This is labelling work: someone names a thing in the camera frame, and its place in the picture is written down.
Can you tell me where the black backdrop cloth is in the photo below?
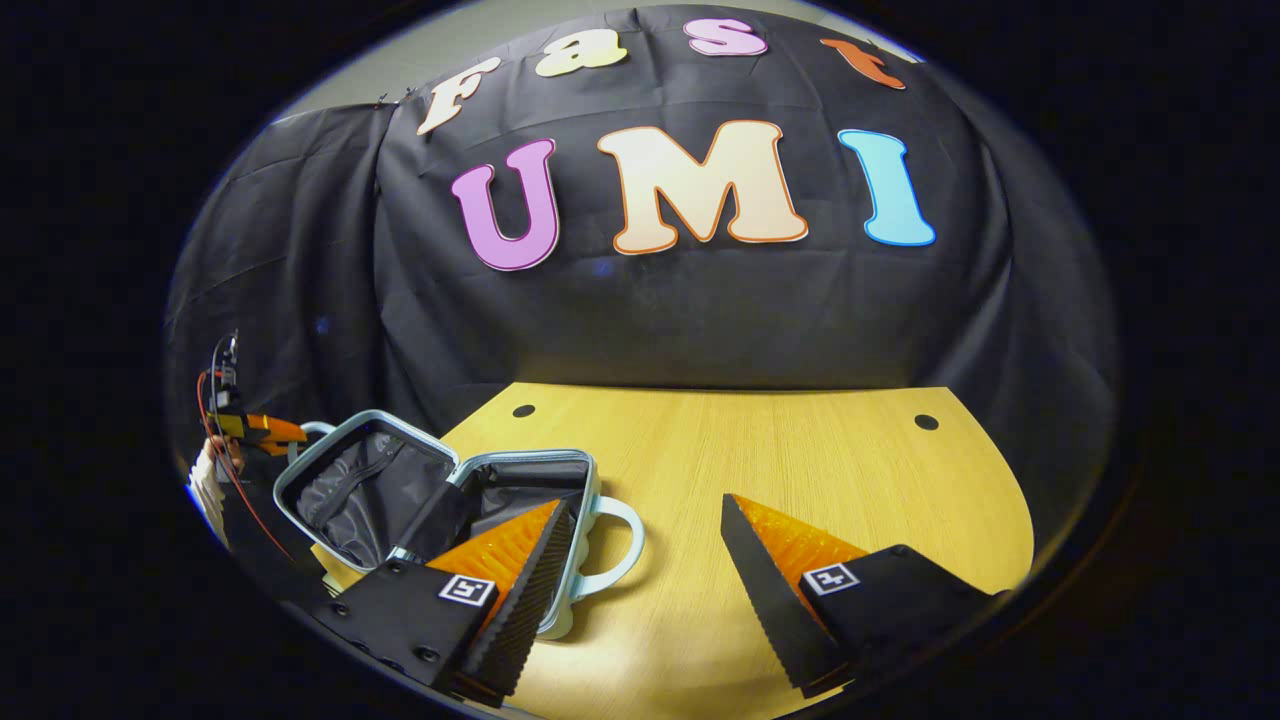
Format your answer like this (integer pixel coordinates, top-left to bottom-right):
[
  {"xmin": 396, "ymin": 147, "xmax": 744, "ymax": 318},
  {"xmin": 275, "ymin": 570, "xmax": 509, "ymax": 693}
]
[{"xmin": 165, "ymin": 5, "xmax": 1121, "ymax": 521}]

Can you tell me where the red cable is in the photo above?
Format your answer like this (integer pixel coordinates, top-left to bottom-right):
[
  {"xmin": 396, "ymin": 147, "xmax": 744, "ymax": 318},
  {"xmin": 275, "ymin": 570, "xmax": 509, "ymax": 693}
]
[{"xmin": 196, "ymin": 368, "xmax": 293, "ymax": 559}]

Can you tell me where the light blue suitcase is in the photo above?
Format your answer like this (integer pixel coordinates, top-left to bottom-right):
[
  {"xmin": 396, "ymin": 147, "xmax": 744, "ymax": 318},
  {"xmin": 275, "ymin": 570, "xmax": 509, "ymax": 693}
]
[{"xmin": 272, "ymin": 408, "xmax": 647, "ymax": 641}]

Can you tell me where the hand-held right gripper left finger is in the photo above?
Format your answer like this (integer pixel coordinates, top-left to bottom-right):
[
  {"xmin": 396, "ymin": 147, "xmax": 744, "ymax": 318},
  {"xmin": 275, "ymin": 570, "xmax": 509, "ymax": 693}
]
[{"xmin": 310, "ymin": 498, "xmax": 581, "ymax": 709}]

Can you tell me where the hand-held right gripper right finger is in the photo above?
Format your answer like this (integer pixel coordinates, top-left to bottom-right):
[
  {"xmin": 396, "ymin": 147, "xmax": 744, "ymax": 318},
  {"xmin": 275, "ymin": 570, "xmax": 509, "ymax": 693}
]
[{"xmin": 720, "ymin": 492, "xmax": 1006, "ymax": 701}]

